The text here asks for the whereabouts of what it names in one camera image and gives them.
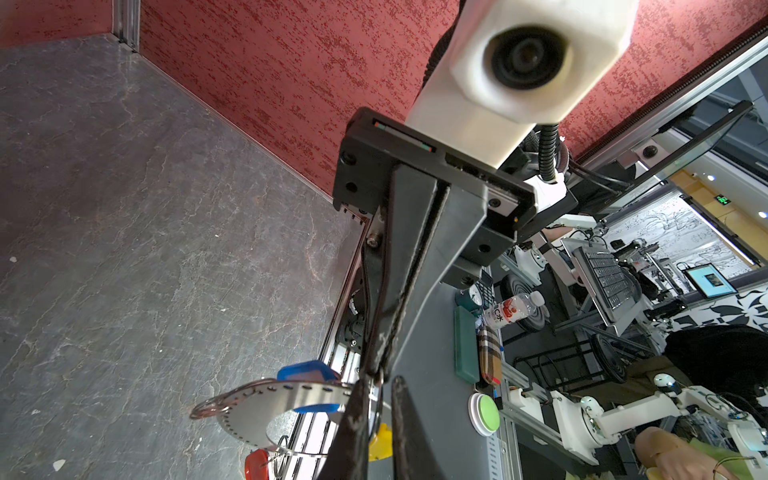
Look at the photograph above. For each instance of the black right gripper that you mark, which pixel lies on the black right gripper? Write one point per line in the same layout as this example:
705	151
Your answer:
447	215

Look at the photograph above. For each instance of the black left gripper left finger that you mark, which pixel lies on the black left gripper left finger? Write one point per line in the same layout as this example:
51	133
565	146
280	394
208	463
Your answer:
348	454

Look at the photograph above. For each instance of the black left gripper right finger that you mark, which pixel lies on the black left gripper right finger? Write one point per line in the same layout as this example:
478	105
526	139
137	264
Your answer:
412	456

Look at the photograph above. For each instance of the yellow capped key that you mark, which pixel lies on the yellow capped key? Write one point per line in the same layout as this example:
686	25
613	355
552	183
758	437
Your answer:
381	446

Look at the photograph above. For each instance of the red capped key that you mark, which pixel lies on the red capped key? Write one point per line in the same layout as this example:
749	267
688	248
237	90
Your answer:
256	465

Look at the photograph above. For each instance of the blue capped key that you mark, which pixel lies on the blue capped key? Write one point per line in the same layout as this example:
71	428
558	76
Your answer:
311	371

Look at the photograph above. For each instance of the silver keyring with keys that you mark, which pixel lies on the silver keyring with keys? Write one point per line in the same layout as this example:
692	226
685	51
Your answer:
375	403

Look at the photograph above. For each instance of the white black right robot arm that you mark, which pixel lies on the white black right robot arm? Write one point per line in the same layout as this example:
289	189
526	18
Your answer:
534	159

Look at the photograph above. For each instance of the green round button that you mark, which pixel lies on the green round button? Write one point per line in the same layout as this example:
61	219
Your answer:
484	414

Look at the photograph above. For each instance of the perforated metal disc tag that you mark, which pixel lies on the perforated metal disc tag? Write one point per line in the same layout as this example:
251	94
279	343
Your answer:
246	412

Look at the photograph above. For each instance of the plastic water bottle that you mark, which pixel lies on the plastic water bottle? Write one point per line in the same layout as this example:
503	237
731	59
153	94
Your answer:
513	310

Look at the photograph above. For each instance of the computer keyboard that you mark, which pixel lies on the computer keyboard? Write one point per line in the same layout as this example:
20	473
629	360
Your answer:
614	290

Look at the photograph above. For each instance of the computer monitor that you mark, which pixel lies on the computer monitor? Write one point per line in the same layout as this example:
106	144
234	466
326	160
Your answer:
675	161

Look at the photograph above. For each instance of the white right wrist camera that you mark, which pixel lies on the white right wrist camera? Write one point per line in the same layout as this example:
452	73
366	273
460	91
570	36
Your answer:
512	65

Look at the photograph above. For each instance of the aluminium corner post right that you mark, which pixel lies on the aluminium corner post right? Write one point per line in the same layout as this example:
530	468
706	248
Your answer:
126	22

